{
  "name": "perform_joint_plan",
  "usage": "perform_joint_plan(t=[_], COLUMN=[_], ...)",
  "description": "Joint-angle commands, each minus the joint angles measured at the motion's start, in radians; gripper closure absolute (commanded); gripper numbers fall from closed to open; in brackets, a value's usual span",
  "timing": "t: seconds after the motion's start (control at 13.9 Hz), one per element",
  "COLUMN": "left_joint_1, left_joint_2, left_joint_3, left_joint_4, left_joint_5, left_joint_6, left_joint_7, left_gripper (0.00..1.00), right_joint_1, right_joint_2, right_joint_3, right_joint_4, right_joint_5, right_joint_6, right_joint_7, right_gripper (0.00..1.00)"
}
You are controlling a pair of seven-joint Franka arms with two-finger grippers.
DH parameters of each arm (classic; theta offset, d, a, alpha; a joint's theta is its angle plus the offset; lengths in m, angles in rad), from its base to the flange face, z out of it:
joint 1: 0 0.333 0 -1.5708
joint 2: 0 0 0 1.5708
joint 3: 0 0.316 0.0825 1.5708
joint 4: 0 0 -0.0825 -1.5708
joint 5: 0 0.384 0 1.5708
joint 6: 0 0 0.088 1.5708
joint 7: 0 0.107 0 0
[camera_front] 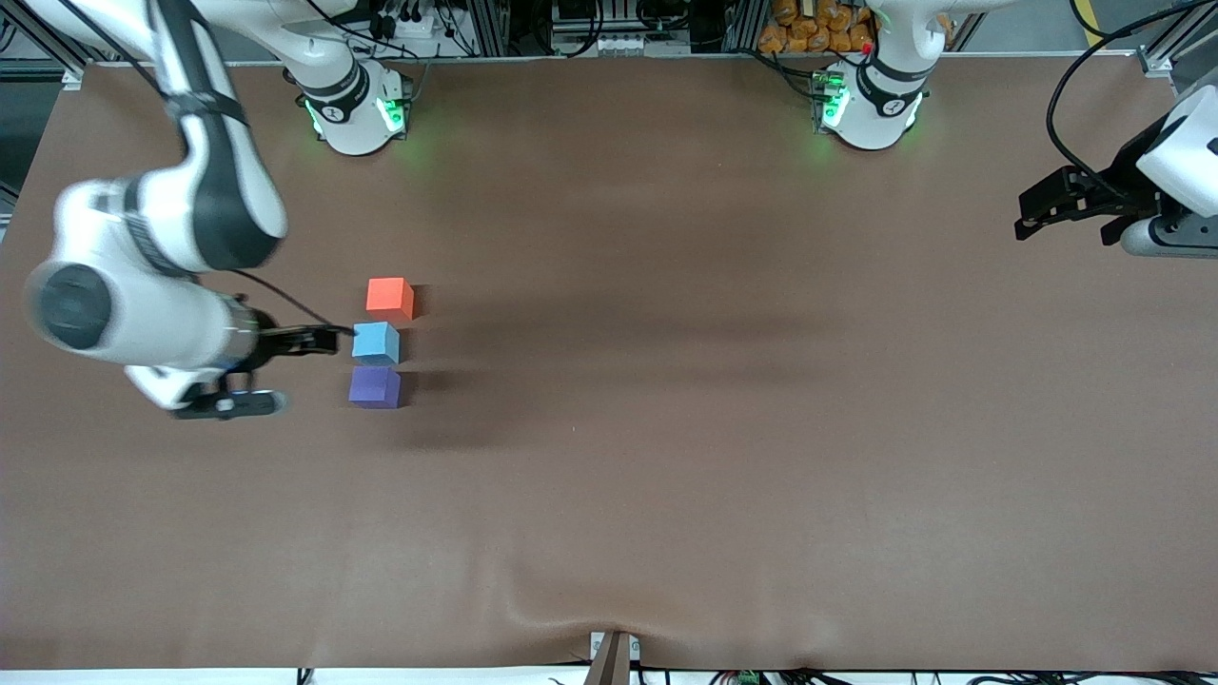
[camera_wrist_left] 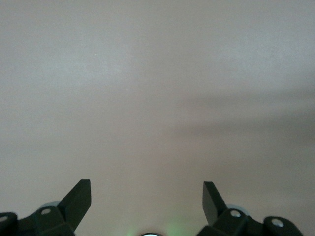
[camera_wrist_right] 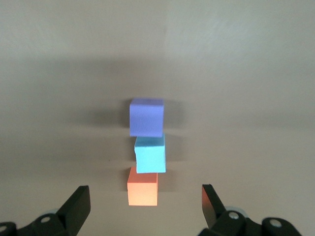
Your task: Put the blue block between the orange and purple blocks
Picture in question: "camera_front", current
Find blue foam block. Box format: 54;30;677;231
351;321;402;366

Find orange foam block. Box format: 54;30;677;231
365;277;416;323

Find purple foam block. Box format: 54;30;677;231
347;365;403;410

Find orange mesh bags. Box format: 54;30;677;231
758;0;876;55

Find white power strip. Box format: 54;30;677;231
366;0;448;39

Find brown table mat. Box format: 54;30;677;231
0;52;1218;672

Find aluminium frame profile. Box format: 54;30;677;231
1137;0;1218;79
0;0;96;91

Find brown strip with white bracket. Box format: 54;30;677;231
585;630;642;685

